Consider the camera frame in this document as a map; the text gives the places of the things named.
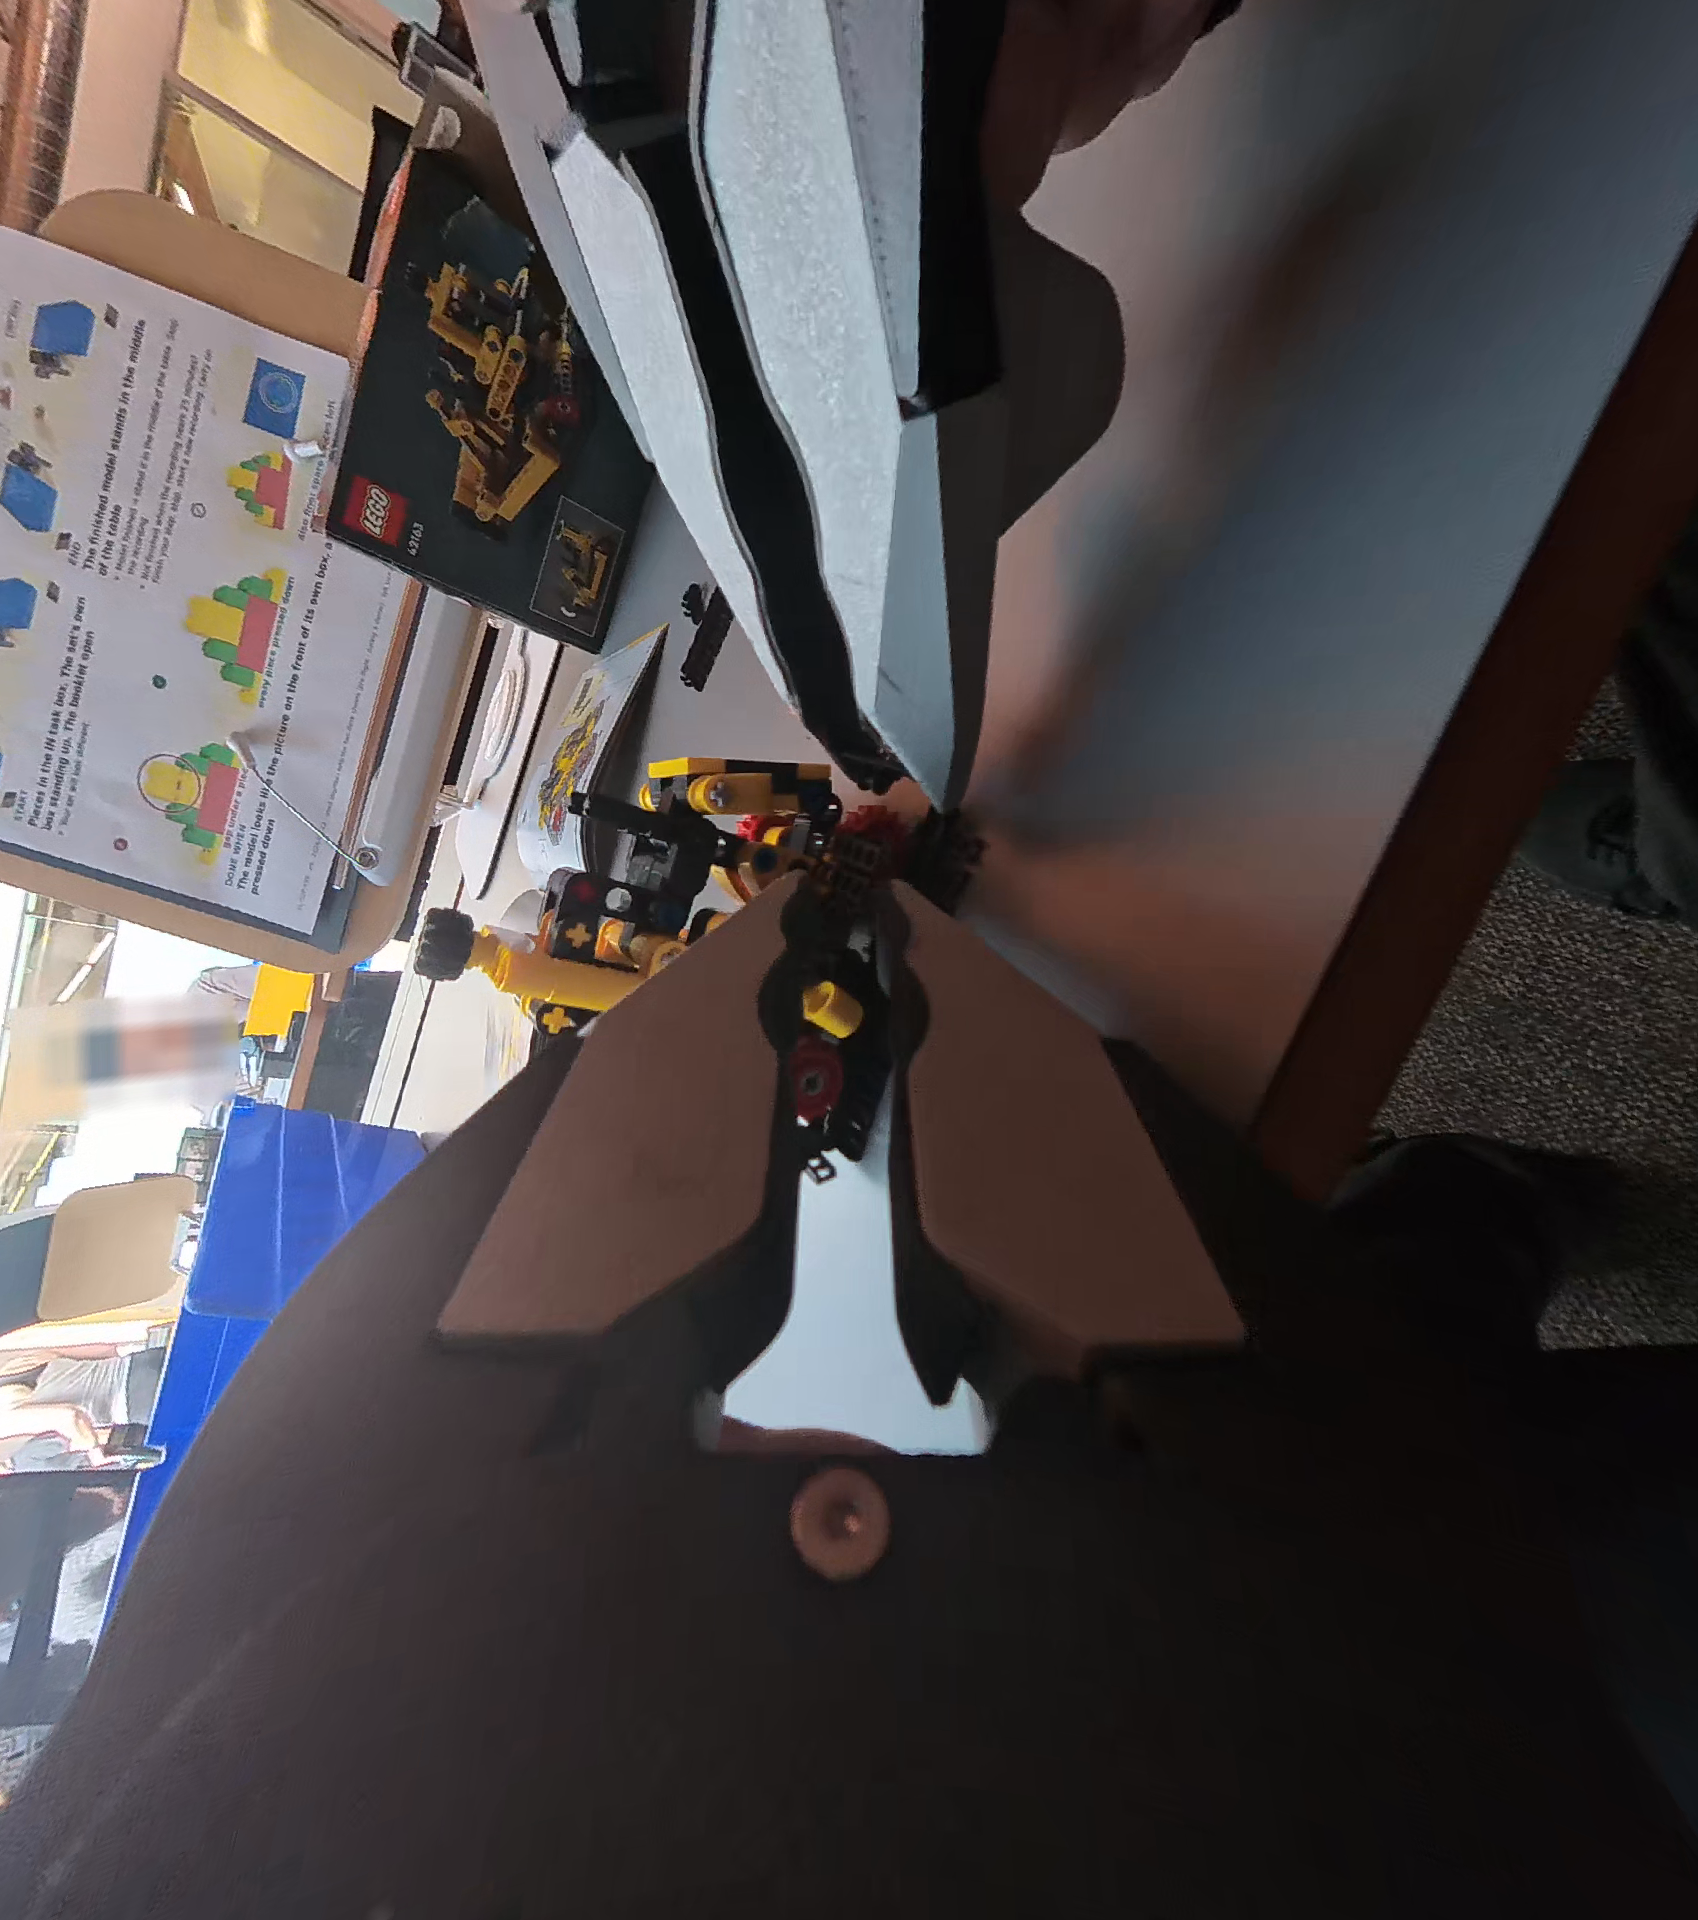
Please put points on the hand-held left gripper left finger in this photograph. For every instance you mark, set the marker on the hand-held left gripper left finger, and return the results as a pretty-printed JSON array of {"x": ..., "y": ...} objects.
[{"x": 608, "y": 1171}]

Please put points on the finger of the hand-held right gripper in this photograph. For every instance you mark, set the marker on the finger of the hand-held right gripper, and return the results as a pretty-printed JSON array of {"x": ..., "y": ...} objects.
[
  {"x": 818, "y": 226},
  {"x": 652, "y": 388}
]

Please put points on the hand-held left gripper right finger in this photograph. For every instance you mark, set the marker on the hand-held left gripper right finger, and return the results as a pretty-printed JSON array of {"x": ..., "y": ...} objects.
[{"x": 1058, "y": 1185}]

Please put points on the yellow black lego bulldozer model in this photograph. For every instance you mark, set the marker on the yellow black lego bulldozer model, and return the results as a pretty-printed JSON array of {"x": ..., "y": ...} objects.
[{"x": 608, "y": 930}]

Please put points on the small black lego piece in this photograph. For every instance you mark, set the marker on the small black lego piece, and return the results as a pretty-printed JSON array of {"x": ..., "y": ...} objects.
[{"x": 957, "y": 864}]

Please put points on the dark lego box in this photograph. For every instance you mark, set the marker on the dark lego box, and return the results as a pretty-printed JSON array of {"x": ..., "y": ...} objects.
[{"x": 490, "y": 496}]

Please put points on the lego instruction booklet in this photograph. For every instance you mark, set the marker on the lego instruction booklet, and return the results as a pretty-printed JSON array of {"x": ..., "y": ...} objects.
[{"x": 585, "y": 733}]

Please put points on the blue plastic bin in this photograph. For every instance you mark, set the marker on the blue plastic bin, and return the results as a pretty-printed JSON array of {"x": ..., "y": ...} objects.
[{"x": 266, "y": 1228}]

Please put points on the yellow object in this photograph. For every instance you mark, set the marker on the yellow object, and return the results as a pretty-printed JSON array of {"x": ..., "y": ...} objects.
[{"x": 280, "y": 1005}]

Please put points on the white plastic holder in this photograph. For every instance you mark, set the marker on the white plastic holder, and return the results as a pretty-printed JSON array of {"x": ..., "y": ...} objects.
[{"x": 400, "y": 719}]

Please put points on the tan display stand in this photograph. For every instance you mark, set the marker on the tan display stand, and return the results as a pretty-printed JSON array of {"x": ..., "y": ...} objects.
[{"x": 188, "y": 253}]

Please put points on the tan chair back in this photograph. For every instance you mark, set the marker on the tan chair back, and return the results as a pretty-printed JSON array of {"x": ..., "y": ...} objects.
[{"x": 114, "y": 1245}]

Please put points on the printed instruction sheet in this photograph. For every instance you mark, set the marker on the printed instruction sheet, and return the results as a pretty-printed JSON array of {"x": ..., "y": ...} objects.
[{"x": 114, "y": 525}]

